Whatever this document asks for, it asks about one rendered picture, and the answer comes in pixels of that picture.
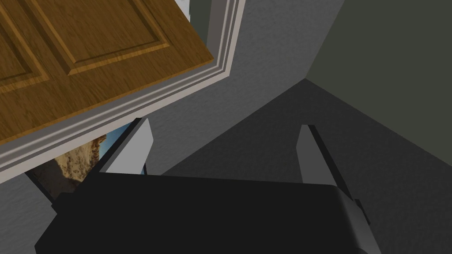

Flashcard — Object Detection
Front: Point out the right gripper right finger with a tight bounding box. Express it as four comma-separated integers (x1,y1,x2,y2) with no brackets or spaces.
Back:
296,124,354,200

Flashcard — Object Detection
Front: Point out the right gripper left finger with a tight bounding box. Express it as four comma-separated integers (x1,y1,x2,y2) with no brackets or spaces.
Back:
83,118,154,176

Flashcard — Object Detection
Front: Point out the framed landscape picture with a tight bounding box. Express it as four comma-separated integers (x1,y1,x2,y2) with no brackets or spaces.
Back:
24,123,134,209

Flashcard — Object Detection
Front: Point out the brown wooden panelled door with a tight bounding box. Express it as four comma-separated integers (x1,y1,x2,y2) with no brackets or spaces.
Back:
0,0,215,146

